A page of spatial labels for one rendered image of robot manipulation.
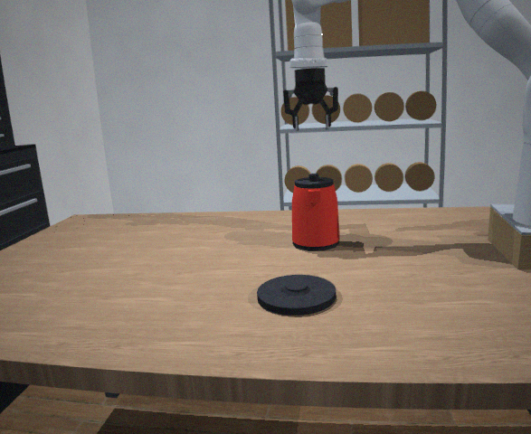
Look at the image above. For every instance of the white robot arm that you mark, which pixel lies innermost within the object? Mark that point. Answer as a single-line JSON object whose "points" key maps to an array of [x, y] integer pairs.
{"points": [[497, 22]]}

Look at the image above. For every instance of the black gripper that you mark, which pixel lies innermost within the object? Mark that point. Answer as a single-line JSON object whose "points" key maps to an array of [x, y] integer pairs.
{"points": [[310, 88]]}

